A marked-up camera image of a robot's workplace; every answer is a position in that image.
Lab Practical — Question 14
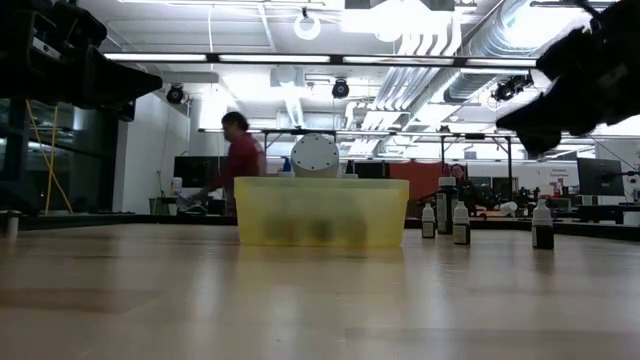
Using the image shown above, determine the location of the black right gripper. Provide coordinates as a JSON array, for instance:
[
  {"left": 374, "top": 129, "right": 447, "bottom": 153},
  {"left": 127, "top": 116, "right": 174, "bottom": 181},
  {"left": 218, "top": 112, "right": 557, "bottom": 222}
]
[{"left": 496, "top": 30, "right": 640, "bottom": 155}]

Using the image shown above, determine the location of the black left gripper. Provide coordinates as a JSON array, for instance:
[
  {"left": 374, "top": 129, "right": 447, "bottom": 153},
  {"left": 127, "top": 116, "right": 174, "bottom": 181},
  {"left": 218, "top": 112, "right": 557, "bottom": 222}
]
[{"left": 0, "top": 14, "right": 164, "bottom": 122}]

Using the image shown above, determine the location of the tall bottle with purple tip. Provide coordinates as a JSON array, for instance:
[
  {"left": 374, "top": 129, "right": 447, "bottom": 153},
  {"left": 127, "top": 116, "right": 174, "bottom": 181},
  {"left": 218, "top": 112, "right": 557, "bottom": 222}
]
[{"left": 436, "top": 163, "right": 458, "bottom": 236}]

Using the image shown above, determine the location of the small green dropper bottle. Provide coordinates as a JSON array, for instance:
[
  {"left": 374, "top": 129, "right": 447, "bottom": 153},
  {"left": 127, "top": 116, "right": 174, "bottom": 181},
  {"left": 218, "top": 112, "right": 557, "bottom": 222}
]
[{"left": 452, "top": 200, "right": 472, "bottom": 246}]

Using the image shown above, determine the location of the small white-capped dropper bottle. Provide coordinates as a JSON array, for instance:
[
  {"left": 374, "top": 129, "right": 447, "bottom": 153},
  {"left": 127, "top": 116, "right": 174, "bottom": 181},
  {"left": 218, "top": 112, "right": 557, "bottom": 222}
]
[
  {"left": 531, "top": 198, "right": 555, "bottom": 251},
  {"left": 421, "top": 202, "right": 437, "bottom": 240}
]

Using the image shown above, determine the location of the black computer monitor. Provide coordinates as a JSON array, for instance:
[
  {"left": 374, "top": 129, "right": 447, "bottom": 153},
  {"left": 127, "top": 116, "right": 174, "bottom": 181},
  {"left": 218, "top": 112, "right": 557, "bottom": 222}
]
[
  {"left": 576, "top": 157, "right": 626, "bottom": 198},
  {"left": 173, "top": 155, "right": 229, "bottom": 190}
]

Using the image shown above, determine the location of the black background workbench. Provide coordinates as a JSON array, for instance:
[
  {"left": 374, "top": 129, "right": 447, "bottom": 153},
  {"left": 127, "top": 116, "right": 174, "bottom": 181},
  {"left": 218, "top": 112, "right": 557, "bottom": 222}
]
[{"left": 509, "top": 187, "right": 640, "bottom": 226}]

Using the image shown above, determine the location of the person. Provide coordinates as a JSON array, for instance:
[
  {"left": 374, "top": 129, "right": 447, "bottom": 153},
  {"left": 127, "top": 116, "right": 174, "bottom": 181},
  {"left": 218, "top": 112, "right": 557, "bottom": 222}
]
[
  {"left": 187, "top": 110, "right": 268, "bottom": 214},
  {"left": 449, "top": 163, "right": 494, "bottom": 217}
]

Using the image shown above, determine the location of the orange partition panel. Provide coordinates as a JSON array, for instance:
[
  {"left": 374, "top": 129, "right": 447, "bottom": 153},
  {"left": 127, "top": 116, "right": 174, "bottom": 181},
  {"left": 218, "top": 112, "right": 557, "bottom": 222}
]
[{"left": 388, "top": 160, "right": 454, "bottom": 202}]

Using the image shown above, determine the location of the overhead light bar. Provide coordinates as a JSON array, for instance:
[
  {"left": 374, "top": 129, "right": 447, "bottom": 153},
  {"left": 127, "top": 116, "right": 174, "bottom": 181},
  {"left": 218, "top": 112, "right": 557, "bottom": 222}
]
[{"left": 102, "top": 49, "right": 539, "bottom": 69}]

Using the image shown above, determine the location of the white perforated cylinder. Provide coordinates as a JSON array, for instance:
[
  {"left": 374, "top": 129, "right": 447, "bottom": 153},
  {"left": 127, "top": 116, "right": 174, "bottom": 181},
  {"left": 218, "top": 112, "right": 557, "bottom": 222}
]
[{"left": 290, "top": 132, "right": 341, "bottom": 179}]

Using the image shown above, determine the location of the yellow translucent plastic bin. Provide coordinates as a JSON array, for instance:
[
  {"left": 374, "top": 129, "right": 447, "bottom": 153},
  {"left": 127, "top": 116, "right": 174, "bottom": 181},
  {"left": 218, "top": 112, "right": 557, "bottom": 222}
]
[{"left": 233, "top": 175, "right": 411, "bottom": 248}]

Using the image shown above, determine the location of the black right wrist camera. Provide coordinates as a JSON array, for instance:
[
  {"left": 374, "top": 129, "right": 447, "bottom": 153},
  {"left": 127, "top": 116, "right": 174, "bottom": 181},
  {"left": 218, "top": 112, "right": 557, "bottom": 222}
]
[{"left": 533, "top": 21, "right": 601, "bottom": 83}]

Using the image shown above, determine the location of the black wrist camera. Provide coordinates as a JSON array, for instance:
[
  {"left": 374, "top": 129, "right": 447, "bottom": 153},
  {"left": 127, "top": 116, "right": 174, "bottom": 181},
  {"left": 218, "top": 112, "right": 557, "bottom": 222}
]
[
  {"left": 49, "top": 0, "right": 109, "bottom": 49},
  {"left": 533, "top": 21, "right": 601, "bottom": 83}
]

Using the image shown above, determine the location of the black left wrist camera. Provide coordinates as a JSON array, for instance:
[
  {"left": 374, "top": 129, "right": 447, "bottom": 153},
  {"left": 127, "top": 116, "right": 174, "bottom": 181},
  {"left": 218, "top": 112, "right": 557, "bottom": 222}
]
[{"left": 49, "top": 0, "right": 109, "bottom": 49}]

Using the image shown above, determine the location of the yellow extension cable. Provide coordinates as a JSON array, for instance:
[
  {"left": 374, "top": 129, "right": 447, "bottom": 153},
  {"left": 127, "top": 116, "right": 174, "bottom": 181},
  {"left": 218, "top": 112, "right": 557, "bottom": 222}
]
[{"left": 22, "top": 97, "right": 74, "bottom": 214}]

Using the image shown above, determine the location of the black background rig frame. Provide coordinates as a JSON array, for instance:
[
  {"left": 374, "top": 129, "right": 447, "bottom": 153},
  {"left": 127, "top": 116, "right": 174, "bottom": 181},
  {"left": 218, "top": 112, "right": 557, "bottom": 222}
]
[{"left": 198, "top": 127, "right": 514, "bottom": 201}]

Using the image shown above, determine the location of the white ring lamp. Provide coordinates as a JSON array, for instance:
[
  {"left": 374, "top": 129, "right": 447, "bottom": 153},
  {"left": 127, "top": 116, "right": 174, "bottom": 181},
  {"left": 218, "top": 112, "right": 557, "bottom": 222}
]
[{"left": 293, "top": 12, "right": 323, "bottom": 42}]

